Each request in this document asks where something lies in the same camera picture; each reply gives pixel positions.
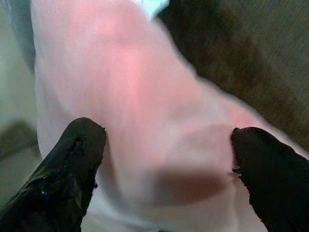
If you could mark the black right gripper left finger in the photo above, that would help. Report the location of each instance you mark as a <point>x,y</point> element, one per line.
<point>62,174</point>

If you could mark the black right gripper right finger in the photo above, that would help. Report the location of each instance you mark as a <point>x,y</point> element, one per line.
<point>272,178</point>

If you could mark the pink pillow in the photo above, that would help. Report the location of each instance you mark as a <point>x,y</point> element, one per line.
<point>135,101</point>

